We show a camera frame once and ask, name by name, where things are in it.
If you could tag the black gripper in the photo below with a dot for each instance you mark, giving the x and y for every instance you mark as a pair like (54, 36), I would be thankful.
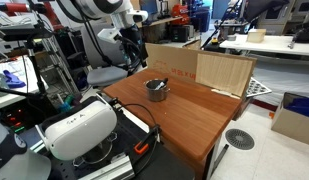
(130, 36)

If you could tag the black white dry-erase marker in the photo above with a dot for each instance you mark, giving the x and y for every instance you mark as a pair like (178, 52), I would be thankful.
(161, 84)

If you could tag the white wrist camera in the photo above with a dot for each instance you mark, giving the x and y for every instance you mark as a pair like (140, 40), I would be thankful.
(109, 34)

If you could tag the white side table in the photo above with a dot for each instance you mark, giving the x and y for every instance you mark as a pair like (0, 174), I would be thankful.
(7, 96)

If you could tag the black equipment bag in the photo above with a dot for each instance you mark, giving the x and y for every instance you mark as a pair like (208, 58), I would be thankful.
(305, 33)

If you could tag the red robot arm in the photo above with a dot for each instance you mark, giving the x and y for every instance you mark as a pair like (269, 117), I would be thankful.
(17, 7)

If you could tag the metal shelf rack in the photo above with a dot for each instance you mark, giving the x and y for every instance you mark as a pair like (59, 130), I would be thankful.
(59, 63)

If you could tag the aluminium extrusion profile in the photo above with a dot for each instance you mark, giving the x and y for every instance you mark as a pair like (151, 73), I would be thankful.
(110, 170)

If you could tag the white VR headset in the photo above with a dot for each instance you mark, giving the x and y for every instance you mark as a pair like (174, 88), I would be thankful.
(80, 130)

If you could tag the light corrugated cardboard panel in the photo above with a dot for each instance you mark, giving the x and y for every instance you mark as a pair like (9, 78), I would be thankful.
(224, 73)

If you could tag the small pale wooden box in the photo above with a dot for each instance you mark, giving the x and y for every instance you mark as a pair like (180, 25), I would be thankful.
(256, 35)

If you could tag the cardboard box with blue contents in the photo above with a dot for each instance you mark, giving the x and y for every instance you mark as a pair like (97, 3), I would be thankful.
(292, 123)

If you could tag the grey office chair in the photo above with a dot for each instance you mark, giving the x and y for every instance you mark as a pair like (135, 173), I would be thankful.
(105, 76)

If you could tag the black camera stand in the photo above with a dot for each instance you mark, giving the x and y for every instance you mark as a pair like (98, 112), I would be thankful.
(35, 70)

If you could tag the white tape strip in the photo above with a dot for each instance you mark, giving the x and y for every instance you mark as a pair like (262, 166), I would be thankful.
(225, 93)

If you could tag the long white table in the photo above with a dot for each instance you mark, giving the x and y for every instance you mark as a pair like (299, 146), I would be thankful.
(270, 43)

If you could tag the red machine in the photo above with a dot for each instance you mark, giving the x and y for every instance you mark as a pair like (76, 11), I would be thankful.
(180, 11)

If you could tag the blue glove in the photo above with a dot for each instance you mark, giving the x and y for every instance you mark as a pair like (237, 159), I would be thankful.
(12, 81)

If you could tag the black table leg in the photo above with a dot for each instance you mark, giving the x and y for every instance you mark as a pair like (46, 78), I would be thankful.
(220, 158)

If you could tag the round grey floor drain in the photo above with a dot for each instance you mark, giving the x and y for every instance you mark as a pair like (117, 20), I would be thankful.
(240, 139)

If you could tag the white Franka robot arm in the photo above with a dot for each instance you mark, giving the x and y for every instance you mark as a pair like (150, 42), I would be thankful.
(100, 6)

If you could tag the cardboard panel backdrop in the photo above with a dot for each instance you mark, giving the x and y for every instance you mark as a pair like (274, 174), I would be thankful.
(170, 61)

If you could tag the white perforated plate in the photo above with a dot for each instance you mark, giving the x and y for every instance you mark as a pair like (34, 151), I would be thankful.
(257, 88)

